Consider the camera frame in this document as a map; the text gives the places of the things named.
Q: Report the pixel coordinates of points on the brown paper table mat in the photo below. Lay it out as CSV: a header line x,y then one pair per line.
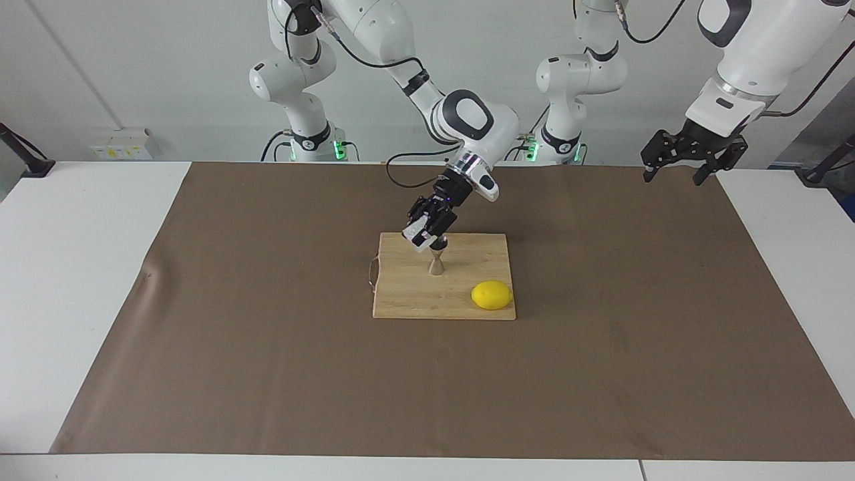
x,y
267,367

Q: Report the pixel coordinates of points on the black clamp stand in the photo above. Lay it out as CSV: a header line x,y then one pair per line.
x,y
37,167
818,175

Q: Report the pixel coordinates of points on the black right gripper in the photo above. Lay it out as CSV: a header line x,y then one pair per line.
x,y
449,195

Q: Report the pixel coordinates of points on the yellow lemon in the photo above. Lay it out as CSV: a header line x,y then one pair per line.
x,y
491,295

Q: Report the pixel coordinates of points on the wooden cutting board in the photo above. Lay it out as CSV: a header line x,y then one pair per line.
x,y
414,294

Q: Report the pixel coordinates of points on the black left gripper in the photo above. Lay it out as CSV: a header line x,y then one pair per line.
x,y
701,145

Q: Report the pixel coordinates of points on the steel double jigger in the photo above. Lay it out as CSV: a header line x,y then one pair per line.
x,y
436,267

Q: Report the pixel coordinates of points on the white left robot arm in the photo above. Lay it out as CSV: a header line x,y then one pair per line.
x,y
768,40

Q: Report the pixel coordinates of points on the clear textured glass cup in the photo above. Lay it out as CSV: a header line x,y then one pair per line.
x,y
415,238

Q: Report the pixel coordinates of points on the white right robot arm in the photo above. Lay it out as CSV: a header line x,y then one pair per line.
x,y
374,27

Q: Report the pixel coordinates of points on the white wall socket box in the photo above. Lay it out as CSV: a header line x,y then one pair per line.
x,y
120,143

